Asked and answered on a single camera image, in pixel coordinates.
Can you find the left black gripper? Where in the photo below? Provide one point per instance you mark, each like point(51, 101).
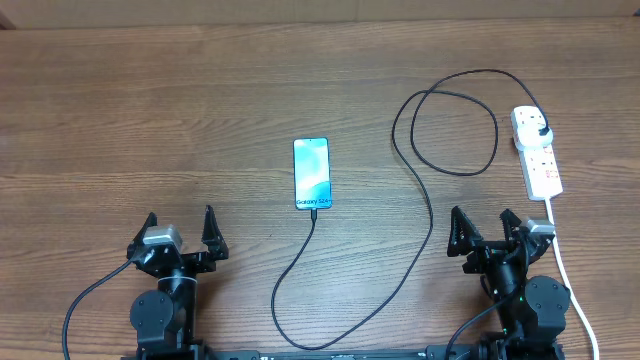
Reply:
point(206, 262)

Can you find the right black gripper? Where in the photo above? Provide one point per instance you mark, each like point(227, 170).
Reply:
point(485, 251)

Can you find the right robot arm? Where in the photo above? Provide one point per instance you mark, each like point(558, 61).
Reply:
point(531, 310)

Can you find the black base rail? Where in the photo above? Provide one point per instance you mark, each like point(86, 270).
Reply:
point(432, 352)

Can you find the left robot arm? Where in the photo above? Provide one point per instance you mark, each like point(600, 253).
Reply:
point(164, 318)

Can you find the white charger plug adapter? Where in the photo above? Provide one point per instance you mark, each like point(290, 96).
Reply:
point(527, 137)

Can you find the white power strip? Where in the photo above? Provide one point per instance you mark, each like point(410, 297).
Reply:
point(539, 166)

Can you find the Samsung Galaxy smartphone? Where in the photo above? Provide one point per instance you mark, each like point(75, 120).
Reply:
point(312, 174)

